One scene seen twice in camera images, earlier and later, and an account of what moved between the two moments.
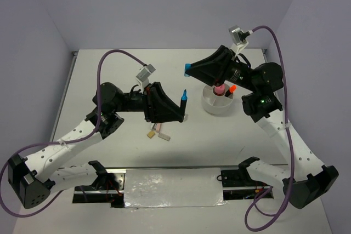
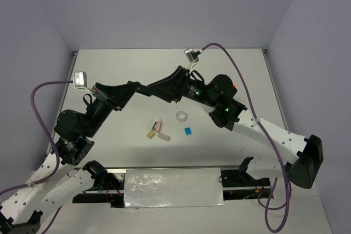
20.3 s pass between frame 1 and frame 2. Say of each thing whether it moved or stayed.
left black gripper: moved
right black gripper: moved
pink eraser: stayed
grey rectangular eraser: stayed
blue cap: moved
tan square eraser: stayed
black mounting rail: stayed
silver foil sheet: stayed
